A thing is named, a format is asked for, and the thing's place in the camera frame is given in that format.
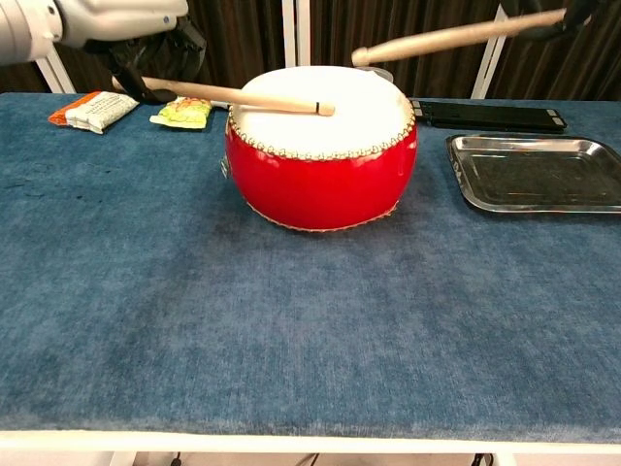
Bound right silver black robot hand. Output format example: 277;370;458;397
499;0;603;43

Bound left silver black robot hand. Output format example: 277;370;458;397
55;0;208;104

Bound plain wooden drumstick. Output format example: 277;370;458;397
350;8;569;68

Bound wooden drumstick with black ring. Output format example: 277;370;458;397
112;76;336;117

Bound stainless steel tray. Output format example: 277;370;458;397
445;133;621;215

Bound red drum with white skin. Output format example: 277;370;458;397
223;65;418;233

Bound dark brown curtain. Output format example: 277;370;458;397
62;0;287;95
0;60;49;94
487;0;621;102
309;0;504;98

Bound orange and white snack packet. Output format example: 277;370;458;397
48;90;142;135

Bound green yellow snack bag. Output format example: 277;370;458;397
148;95;213;130

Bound black flat bar grey pads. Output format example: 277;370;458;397
409;97;569;135

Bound blue table cloth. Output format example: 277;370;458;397
0;91;621;444

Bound white frame post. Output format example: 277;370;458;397
282;0;311;68
471;0;519;101
33;48;77;94

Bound white table frame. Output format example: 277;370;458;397
0;429;621;466

